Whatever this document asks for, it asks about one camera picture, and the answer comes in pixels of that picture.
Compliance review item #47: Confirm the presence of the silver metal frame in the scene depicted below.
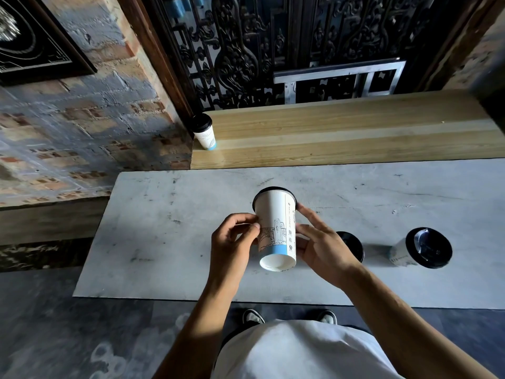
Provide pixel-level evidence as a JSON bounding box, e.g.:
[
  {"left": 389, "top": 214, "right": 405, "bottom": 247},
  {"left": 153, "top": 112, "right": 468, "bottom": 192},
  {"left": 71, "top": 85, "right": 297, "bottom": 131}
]
[{"left": 273, "top": 59, "right": 406, "bottom": 104}]

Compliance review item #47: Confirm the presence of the white paper cup black lid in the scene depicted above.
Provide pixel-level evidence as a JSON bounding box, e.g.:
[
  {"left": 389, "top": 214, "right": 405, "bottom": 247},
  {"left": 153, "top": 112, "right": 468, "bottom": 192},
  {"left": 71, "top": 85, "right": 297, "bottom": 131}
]
[
  {"left": 252, "top": 187, "right": 297, "bottom": 272},
  {"left": 388, "top": 227, "right": 453, "bottom": 270},
  {"left": 336, "top": 231, "right": 365, "bottom": 263},
  {"left": 192, "top": 113, "right": 217, "bottom": 151}
]

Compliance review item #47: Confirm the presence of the person's right forearm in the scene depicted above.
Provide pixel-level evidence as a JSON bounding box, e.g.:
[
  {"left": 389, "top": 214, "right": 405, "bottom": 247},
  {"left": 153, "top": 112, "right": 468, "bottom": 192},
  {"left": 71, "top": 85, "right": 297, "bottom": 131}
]
[{"left": 339, "top": 264, "right": 498, "bottom": 379}]

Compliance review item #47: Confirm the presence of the black and white shoe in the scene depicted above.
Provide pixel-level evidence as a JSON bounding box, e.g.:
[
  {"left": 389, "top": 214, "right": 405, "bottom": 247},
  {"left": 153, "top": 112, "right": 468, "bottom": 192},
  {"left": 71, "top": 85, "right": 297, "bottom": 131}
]
[
  {"left": 315, "top": 309, "right": 338, "bottom": 326},
  {"left": 242, "top": 308, "right": 266, "bottom": 326}
]

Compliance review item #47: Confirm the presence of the brown wooden door post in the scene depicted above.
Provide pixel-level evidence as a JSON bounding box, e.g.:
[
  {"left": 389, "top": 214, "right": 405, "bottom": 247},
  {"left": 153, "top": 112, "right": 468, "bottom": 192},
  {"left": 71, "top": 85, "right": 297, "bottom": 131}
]
[
  {"left": 416, "top": 0, "right": 505, "bottom": 92},
  {"left": 115, "top": 0, "right": 194, "bottom": 123}
]

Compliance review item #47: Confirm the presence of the black carved wooden screen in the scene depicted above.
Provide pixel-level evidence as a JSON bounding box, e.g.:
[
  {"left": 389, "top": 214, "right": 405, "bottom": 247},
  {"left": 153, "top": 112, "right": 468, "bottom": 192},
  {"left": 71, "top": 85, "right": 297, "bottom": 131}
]
[{"left": 149, "top": 0, "right": 448, "bottom": 112}]

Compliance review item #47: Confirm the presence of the person's left forearm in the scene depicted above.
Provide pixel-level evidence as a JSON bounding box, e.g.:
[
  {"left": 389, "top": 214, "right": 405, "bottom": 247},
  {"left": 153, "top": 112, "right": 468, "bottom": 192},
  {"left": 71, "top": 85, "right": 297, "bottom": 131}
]
[{"left": 153, "top": 274, "right": 246, "bottom": 379}]

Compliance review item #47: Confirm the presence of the light wooden bench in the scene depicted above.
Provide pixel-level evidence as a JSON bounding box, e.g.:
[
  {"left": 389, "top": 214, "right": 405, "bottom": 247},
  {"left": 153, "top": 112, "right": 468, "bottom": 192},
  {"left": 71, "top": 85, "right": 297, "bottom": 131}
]
[{"left": 190, "top": 89, "right": 505, "bottom": 170}]

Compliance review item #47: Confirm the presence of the person's left hand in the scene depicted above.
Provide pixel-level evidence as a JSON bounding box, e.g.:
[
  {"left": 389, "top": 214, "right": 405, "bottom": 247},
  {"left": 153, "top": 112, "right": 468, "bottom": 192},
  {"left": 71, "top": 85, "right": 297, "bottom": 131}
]
[{"left": 209, "top": 212, "right": 261, "bottom": 288}]

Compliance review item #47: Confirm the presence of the white shirt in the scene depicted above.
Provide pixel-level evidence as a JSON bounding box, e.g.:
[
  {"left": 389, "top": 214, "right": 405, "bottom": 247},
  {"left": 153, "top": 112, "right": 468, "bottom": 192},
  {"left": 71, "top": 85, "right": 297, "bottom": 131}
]
[{"left": 212, "top": 319, "right": 404, "bottom": 379}]

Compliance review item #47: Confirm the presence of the weathered wooden beam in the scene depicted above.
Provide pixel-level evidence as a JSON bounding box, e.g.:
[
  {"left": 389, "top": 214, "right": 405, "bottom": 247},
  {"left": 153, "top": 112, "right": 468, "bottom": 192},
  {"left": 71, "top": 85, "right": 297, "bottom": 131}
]
[{"left": 0, "top": 195, "right": 111, "bottom": 246}]

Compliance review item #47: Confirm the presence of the black framed picture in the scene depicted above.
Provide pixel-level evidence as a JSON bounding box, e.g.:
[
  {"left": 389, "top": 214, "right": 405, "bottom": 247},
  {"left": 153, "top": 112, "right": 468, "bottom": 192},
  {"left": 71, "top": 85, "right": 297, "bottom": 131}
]
[{"left": 0, "top": 0, "right": 98, "bottom": 87}]

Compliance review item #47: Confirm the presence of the person's right hand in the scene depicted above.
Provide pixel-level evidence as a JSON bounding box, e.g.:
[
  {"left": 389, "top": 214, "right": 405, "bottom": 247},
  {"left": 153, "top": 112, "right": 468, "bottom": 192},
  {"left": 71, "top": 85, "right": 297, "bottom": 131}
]
[{"left": 295, "top": 203, "right": 363, "bottom": 290}]

